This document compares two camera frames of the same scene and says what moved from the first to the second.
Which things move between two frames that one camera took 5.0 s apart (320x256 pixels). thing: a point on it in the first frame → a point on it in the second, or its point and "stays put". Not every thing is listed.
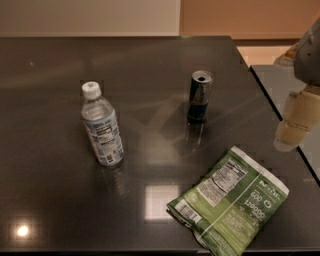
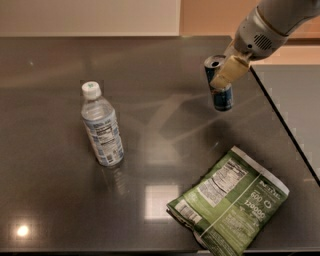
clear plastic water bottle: [101, 120] stays put
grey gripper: [309, 60] → [255, 37]
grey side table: [279, 83] stays put
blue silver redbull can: [199, 94] → [222, 95]
